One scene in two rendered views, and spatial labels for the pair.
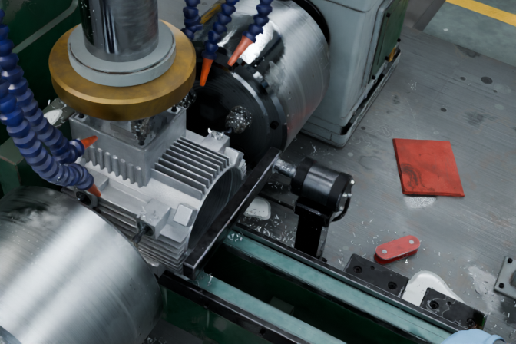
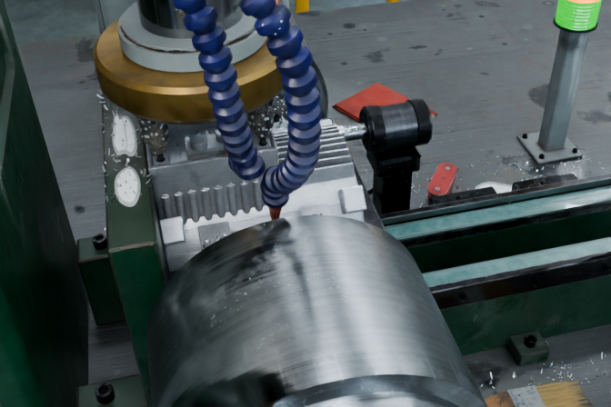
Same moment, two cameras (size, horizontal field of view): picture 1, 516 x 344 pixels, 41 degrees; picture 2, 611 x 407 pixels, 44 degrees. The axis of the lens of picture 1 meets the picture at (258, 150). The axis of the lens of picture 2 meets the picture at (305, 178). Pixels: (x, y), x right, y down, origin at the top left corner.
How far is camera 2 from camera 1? 0.53 m
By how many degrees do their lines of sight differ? 28
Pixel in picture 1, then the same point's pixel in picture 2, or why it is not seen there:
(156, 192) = (296, 201)
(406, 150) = (355, 107)
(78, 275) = (390, 281)
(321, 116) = not seen: hidden behind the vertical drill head
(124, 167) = (247, 193)
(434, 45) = not seen: hidden behind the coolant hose
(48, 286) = (385, 307)
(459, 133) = (377, 74)
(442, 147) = (380, 89)
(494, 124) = (393, 53)
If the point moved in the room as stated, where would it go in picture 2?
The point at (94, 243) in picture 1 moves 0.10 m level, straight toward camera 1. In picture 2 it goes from (364, 243) to (485, 290)
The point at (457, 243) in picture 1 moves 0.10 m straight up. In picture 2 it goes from (474, 150) to (481, 99)
